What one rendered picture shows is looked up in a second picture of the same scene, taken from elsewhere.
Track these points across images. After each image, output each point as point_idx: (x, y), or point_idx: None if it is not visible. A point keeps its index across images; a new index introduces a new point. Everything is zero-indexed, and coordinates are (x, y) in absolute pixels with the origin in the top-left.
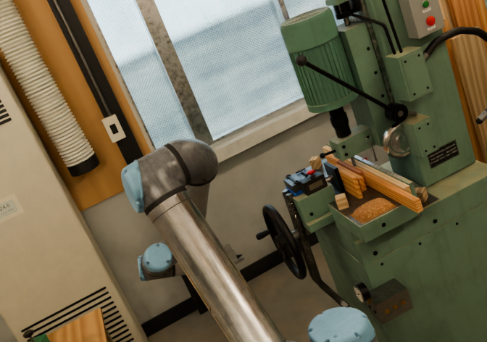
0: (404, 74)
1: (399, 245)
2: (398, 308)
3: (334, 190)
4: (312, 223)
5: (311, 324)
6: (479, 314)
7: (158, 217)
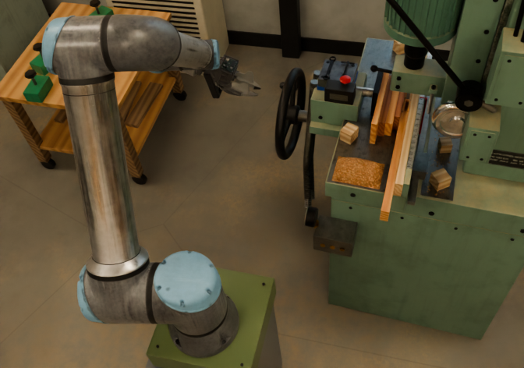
0: (498, 72)
1: (378, 207)
2: (335, 249)
3: (369, 106)
4: (315, 126)
5: (170, 258)
6: (430, 289)
7: (63, 93)
